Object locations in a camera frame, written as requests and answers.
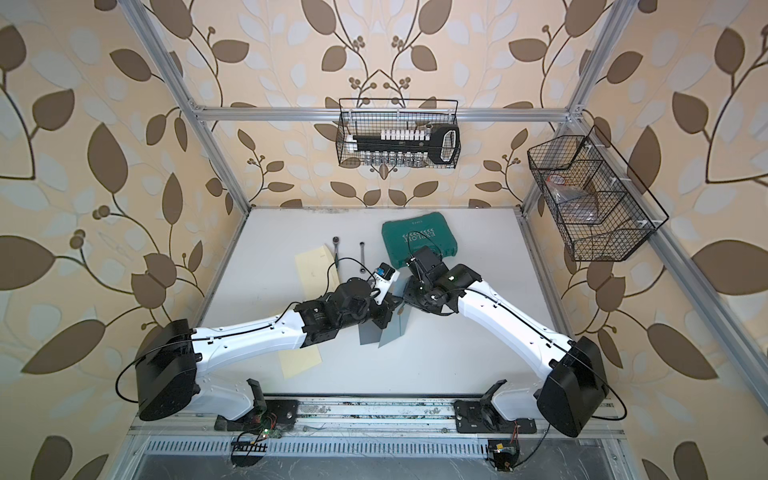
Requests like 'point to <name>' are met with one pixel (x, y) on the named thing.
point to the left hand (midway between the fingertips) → (399, 295)
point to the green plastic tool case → (403, 238)
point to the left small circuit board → (271, 433)
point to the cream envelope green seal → (295, 361)
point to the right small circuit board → (503, 453)
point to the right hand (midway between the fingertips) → (407, 298)
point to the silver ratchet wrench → (362, 257)
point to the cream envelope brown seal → (318, 272)
